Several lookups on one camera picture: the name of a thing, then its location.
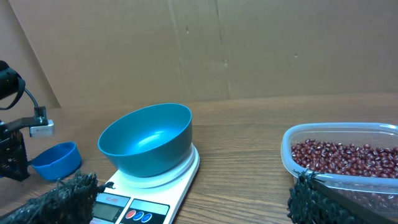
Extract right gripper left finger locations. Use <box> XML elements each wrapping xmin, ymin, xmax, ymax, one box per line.
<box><xmin>1</xmin><ymin>170</ymin><xmax>114</xmax><ymax>224</ymax></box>

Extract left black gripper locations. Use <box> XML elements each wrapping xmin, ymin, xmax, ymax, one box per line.
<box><xmin>1</xmin><ymin>117</ymin><xmax>48</xmax><ymax>182</ymax></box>

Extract left black cable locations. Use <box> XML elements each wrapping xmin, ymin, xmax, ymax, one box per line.
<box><xmin>24</xmin><ymin>88</ymin><xmax>47</xmax><ymax>121</ymax></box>

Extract blue plastic scoop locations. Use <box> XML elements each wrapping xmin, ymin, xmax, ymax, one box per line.
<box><xmin>29</xmin><ymin>142</ymin><xmax>82</xmax><ymax>181</ymax></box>

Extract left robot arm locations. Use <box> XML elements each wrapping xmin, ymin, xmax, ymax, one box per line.
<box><xmin>1</xmin><ymin>60</ymin><xmax>49</xmax><ymax>182</ymax></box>

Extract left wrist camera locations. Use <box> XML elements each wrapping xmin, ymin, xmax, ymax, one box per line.
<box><xmin>29</xmin><ymin>119</ymin><xmax>55</xmax><ymax>138</ymax></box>

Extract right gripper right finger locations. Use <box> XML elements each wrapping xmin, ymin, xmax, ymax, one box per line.
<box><xmin>287</xmin><ymin>170</ymin><xmax>397</xmax><ymax>224</ymax></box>

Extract red beans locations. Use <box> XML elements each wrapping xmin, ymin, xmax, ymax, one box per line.
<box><xmin>290</xmin><ymin>139</ymin><xmax>397</xmax><ymax>179</ymax></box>

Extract clear plastic container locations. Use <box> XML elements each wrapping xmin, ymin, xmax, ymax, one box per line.
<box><xmin>280</xmin><ymin>123</ymin><xmax>397</xmax><ymax>219</ymax></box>

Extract teal bowl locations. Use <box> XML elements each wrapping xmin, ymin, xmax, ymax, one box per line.
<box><xmin>98</xmin><ymin>103</ymin><xmax>193</xmax><ymax>177</ymax></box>

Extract white digital kitchen scale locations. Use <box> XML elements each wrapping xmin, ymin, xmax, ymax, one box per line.
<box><xmin>90</xmin><ymin>145</ymin><xmax>200</xmax><ymax>224</ymax></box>

